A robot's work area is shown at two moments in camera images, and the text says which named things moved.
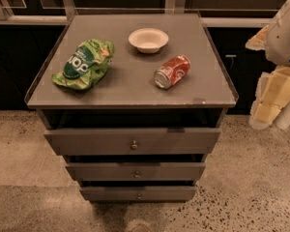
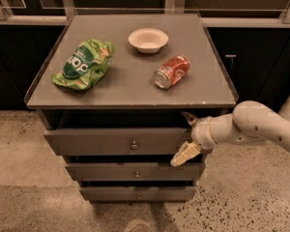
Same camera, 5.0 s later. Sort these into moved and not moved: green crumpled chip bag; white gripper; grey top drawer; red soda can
Moved: white gripper
Not moved: green crumpled chip bag; red soda can; grey top drawer
